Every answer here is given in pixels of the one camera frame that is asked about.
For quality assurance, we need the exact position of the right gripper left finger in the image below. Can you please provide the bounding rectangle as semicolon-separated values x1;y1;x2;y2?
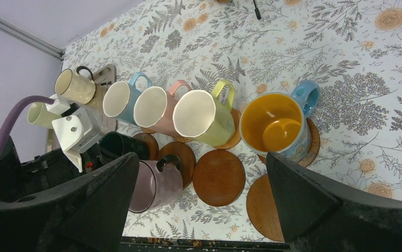
0;152;139;251

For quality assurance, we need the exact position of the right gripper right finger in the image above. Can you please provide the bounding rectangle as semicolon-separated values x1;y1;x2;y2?
266;152;402;251

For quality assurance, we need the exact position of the dark scuffed brown coaster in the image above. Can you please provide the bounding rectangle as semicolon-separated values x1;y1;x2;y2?
253;118;320;167

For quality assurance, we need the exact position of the dark green mug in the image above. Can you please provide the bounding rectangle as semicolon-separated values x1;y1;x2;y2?
99;131;150;160

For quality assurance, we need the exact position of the mauve purple mug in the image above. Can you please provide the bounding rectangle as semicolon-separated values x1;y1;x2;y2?
129;154;183;213

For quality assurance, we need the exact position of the glossy brown coaster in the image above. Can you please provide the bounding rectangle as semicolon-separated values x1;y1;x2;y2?
133;133;159;160

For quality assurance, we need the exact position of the light cork coaster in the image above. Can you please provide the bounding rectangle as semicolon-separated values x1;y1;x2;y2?
140;127;155;134
215;108;241;150

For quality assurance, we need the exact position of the blue mug orange inside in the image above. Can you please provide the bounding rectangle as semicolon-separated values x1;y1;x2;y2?
239;80;321;162

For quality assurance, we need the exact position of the light green mug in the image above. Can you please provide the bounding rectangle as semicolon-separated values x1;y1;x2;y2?
27;102;61;129

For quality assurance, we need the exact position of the light blue mug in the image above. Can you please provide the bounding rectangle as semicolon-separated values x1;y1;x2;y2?
102;72;153;125

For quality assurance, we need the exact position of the woven rattan coaster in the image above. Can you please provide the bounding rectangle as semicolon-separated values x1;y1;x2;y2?
172;136;194;143

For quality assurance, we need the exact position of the pink mug white inside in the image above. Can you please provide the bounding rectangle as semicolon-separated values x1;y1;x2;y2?
133;80;192;137

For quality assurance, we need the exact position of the beige mug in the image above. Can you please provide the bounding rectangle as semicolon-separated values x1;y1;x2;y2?
54;66;96;104

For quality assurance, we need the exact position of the yellow-green mug white inside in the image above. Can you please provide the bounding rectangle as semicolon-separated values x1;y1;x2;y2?
173;79;236;147

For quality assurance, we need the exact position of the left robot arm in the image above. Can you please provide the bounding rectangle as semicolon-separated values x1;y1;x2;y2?
0;138;111;203

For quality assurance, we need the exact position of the floral patterned table mat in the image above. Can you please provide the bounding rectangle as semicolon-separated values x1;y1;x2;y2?
64;1;402;201

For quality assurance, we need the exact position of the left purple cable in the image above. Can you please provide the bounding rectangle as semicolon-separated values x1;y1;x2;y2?
0;96;56;206

